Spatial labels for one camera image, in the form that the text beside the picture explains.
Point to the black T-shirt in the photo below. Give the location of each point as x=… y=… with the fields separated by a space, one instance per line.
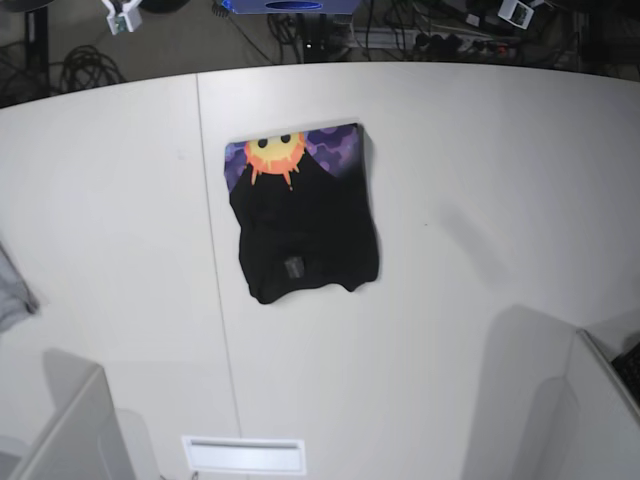
x=302 y=204

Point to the blue box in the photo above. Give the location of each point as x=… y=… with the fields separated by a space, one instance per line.
x=251 y=7

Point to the white partition panel left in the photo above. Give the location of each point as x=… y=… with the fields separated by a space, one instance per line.
x=58 y=420

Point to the white partition panel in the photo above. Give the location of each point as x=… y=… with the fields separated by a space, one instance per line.
x=583 y=424
x=58 y=420

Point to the grey cloth at edge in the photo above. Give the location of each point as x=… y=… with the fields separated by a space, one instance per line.
x=17 y=300

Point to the black keyboard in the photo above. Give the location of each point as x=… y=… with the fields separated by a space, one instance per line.
x=627 y=367

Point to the white partition panel right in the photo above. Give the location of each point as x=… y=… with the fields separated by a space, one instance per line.
x=583 y=424

